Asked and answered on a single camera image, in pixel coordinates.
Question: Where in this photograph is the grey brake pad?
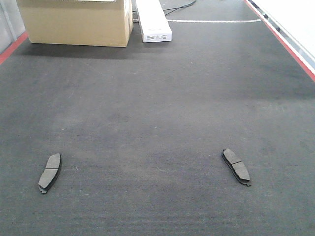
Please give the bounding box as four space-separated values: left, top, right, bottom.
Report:
221 148 251 186
38 153 62 194

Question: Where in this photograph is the black conveyor belt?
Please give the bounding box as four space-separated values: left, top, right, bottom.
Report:
0 0 315 236

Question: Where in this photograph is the white carton box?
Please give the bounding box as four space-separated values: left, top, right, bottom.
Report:
135 0 172 43

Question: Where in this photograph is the brown cardboard box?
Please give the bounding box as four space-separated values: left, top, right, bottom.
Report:
17 0 133 47

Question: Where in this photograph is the white machine housing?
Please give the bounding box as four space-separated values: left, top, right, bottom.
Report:
254 0 315 67

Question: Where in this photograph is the black floor cable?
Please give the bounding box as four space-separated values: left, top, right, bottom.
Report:
162 0 197 16

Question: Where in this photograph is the red conveyor side rail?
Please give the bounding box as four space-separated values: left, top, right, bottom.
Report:
244 0 315 81

